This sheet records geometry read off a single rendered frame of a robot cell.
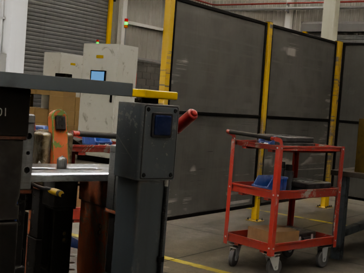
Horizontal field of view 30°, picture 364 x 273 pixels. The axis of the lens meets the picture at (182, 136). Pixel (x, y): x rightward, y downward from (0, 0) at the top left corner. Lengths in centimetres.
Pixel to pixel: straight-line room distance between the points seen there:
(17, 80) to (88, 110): 1084
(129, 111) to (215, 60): 510
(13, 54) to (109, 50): 636
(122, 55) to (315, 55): 440
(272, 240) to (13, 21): 243
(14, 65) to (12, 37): 20
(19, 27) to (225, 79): 202
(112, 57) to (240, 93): 518
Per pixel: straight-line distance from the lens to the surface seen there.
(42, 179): 121
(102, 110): 1147
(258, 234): 482
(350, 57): 835
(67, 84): 87
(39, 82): 85
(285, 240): 485
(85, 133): 321
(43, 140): 146
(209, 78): 601
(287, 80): 731
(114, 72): 1134
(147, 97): 98
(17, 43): 519
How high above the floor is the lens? 115
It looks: 3 degrees down
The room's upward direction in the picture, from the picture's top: 4 degrees clockwise
